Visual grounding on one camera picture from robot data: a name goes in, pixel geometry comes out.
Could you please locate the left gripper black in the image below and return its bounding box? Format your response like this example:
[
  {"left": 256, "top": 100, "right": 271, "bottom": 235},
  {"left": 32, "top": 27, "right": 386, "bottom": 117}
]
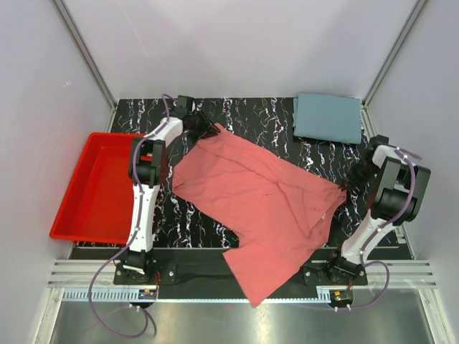
[{"left": 189, "top": 110, "right": 219, "bottom": 139}]

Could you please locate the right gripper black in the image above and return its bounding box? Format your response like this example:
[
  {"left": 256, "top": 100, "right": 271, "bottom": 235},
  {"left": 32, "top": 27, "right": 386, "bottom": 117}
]
[{"left": 341, "top": 160, "right": 379, "bottom": 191}]

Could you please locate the pink t shirt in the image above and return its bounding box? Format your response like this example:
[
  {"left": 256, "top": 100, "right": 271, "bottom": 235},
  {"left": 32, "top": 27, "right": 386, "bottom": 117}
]
[{"left": 172, "top": 130, "right": 346, "bottom": 307}]

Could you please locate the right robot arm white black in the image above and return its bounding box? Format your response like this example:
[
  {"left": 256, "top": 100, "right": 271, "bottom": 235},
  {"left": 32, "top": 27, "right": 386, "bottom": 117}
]
[{"left": 323, "top": 135, "right": 432, "bottom": 285}]

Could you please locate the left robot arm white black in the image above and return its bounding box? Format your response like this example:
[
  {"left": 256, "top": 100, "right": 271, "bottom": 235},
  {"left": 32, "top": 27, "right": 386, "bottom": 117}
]
[{"left": 114, "top": 95, "right": 220, "bottom": 285}]

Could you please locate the folded blue t shirt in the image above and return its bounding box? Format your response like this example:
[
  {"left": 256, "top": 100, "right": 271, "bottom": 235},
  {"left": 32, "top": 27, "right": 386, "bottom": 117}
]
[{"left": 293, "top": 93, "right": 361, "bottom": 145}]

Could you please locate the red plastic bin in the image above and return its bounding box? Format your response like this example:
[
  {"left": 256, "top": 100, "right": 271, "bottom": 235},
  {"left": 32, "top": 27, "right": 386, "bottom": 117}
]
[{"left": 49, "top": 133, "right": 140, "bottom": 245}]

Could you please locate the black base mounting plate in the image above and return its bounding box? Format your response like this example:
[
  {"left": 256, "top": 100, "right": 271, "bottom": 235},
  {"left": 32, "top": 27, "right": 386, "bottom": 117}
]
[{"left": 113, "top": 248, "right": 368, "bottom": 302}]

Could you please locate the right aluminium frame post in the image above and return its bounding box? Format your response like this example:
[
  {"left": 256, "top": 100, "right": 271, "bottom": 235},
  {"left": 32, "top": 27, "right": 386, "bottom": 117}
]
[{"left": 361, "top": 0, "right": 430, "bottom": 108}]

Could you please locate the aluminium frame post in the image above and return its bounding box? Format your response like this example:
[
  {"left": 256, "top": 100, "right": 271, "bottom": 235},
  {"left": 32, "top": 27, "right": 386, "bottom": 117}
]
[
  {"left": 51, "top": 0, "right": 118, "bottom": 110},
  {"left": 361, "top": 0, "right": 430, "bottom": 108}
]

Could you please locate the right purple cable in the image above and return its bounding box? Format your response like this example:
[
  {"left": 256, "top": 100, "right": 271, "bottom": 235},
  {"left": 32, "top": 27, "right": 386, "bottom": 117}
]
[{"left": 293, "top": 147, "right": 424, "bottom": 311}]

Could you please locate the purple cable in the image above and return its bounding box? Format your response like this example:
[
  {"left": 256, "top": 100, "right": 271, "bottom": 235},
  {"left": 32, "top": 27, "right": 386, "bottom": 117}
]
[
  {"left": 293, "top": 147, "right": 424, "bottom": 311},
  {"left": 87, "top": 93, "right": 180, "bottom": 338}
]

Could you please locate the left aluminium frame post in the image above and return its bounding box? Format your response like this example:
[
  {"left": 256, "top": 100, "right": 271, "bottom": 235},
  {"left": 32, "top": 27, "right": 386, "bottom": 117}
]
[{"left": 51, "top": 0, "right": 118, "bottom": 110}]

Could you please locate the white slotted cable duct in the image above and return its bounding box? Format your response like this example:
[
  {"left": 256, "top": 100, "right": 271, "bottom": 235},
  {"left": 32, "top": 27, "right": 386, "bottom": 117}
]
[{"left": 62, "top": 288, "right": 356, "bottom": 304}]

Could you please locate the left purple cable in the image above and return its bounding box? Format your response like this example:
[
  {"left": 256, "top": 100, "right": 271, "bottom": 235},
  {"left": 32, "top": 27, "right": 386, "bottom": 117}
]
[{"left": 87, "top": 93, "right": 180, "bottom": 338}]

